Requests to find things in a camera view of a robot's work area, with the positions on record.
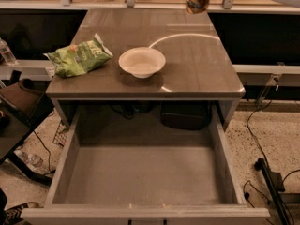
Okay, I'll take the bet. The orange soda can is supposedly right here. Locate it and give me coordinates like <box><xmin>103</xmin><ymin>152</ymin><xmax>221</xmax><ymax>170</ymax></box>
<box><xmin>186</xmin><ymin>0</ymin><xmax>209</xmax><ymax>14</ymax></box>

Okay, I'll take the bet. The grey open top drawer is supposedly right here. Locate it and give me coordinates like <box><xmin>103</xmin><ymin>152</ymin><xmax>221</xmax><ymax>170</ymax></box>
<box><xmin>22</xmin><ymin>106</ymin><xmax>269</xmax><ymax>225</ymax></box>

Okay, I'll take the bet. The grey cabinet table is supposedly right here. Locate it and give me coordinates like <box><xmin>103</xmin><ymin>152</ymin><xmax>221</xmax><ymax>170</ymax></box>
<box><xmin>45</xmin><ymin>8</ymin><xmax>246</xmax><ymax>132</ymax></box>

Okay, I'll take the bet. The white paper bowl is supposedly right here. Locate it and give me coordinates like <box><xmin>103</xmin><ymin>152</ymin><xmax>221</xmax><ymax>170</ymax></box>
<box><xmin>119</xmin><ymin>47</ymin><xmax>166</xmax><ymax>79</ymax></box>

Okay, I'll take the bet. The black bag under table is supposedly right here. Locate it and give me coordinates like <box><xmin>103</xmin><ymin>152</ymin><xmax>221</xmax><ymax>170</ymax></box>
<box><xmin>160</xmin><ymin>101</ymin><xmax>212</xmax><ymax>130</ymax></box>

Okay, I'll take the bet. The green chip bag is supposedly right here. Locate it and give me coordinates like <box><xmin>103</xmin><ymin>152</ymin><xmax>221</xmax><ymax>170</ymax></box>
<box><xmin>45</xmin><ymin>34</ymin><xmax>113</xmax><ymax>78</ymax></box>

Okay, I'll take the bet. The clear water bottle on shelf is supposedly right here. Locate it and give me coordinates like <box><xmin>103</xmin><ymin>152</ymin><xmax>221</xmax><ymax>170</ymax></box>
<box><xmin>0</xmin><ymin>38</ymin><xmax>17</xmax><ymax>66</ymax></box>

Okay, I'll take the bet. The black office chair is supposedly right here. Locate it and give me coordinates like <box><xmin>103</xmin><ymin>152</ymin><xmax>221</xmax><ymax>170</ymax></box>
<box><xmin>0</xmin><ymin>70</ymin><xmax>53</xmax><ymax>186</ymax></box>

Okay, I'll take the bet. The clear water bottle on floor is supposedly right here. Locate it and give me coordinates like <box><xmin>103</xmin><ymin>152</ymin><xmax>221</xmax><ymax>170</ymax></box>
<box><xmin>15</xmin><ymin>150</ymin><xmax>47</xmax><ymax>175</ymax></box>

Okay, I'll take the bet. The black wire basket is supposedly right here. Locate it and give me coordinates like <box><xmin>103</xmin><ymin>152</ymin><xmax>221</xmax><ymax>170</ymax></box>
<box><xmin>52</xmin><ymin>122</ymin><xmax>68</xmax><ymax>146</ymax></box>

